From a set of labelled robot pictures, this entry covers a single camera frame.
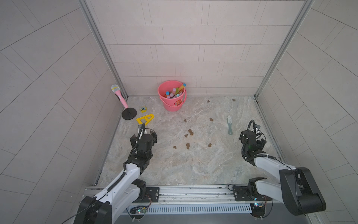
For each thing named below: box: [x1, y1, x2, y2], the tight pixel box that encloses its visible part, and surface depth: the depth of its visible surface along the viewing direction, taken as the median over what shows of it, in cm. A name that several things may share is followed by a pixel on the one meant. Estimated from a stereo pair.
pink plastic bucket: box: [157, 79, 187, 112], surface depth 99 cm
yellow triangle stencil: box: [136, 113, 155, 126], surface depth 103 cm
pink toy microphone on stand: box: [110, 84, 138, 120], surface depth 104 cm
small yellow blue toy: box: [139, 106, 147, 113], surface depth 107 cm
